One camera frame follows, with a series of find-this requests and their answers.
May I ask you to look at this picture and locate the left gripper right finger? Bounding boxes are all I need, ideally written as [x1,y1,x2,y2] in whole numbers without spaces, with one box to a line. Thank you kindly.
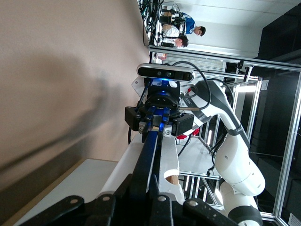
[148,175,238,226]

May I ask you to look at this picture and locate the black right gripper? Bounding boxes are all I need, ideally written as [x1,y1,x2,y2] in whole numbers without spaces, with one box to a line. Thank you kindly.
[125,90,195,142]

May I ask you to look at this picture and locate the brown table cover sheet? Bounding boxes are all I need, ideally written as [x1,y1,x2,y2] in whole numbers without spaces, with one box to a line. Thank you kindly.
[0,0,151,223]

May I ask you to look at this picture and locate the aluminium cage frame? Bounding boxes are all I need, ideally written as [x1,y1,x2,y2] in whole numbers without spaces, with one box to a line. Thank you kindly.
[148,46,301,223]

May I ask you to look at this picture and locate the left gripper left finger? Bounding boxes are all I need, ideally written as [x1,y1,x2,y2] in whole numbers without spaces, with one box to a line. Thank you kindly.
[21,174,134,226]

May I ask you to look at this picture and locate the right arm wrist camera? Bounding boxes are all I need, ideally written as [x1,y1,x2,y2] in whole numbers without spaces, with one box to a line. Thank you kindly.
[136,63,195,82]

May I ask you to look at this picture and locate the right wrist camera black cable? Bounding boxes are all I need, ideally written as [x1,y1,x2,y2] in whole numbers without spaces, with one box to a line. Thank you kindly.
[173,60,235,111]

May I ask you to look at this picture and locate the person in white shirt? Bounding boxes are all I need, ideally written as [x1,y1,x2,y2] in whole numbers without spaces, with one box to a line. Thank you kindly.
[162,24,190,49]

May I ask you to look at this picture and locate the person in blue-white jacket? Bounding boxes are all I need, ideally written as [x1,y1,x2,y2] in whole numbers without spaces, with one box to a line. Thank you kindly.
[178,11,206,37]

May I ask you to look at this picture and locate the tangled black cable bundle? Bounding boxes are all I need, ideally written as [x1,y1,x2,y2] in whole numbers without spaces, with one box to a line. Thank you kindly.
[138,0,163,45]

